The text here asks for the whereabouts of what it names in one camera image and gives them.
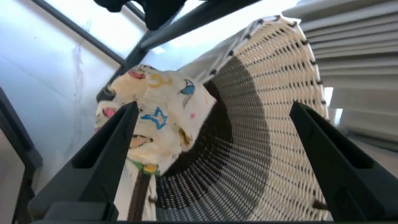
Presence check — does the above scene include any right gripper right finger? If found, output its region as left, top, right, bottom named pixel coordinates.
left=289, top=101, right=398, bottom=222

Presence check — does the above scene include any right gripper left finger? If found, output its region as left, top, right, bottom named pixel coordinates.
left=27, top=101, right=140, bottom=218

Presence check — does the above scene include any cream printed garment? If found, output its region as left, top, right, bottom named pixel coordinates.
left=95, top=64, right=218, bottom=222

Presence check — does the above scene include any white laundry basket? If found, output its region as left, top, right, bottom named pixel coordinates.
left=155, top=14, right=330, bottom=222

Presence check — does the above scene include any black clothes rack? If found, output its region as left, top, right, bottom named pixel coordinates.
left=30, top=0, right=261, bottom=103

